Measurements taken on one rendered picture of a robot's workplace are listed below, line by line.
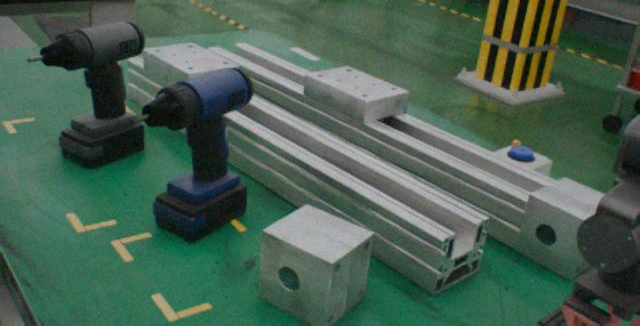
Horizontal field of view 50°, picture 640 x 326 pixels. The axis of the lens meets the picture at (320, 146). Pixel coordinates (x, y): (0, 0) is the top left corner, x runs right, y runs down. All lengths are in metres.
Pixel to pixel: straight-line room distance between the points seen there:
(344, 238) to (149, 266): 0.26
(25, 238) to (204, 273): 0.25
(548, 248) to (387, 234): 0.23
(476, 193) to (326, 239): 0.33
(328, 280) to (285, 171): 0.32
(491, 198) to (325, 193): 0.25
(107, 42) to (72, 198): 0.24
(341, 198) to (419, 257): 0.15
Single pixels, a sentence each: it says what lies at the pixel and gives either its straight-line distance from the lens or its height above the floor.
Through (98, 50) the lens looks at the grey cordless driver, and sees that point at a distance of 1.11.
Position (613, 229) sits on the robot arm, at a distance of 0.69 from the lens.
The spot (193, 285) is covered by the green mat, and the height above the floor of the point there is 0.78.
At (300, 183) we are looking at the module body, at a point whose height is 0.82.
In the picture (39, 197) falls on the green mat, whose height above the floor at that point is 0.78.
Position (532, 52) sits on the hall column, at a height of 0.28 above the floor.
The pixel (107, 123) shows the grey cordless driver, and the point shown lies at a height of 0.85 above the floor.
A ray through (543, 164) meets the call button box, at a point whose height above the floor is 0.84.
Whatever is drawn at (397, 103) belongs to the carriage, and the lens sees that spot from 1.23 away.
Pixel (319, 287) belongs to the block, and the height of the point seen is 0.84.
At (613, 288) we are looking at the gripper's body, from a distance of 0.79.
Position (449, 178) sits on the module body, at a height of 0.84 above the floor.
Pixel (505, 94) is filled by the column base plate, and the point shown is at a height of 0.04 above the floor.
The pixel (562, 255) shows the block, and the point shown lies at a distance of 1.02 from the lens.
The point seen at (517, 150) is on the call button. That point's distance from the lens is 1.21.
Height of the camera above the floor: 1.30
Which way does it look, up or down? 24 degrees down
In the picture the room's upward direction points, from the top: 6 degrees clockwise
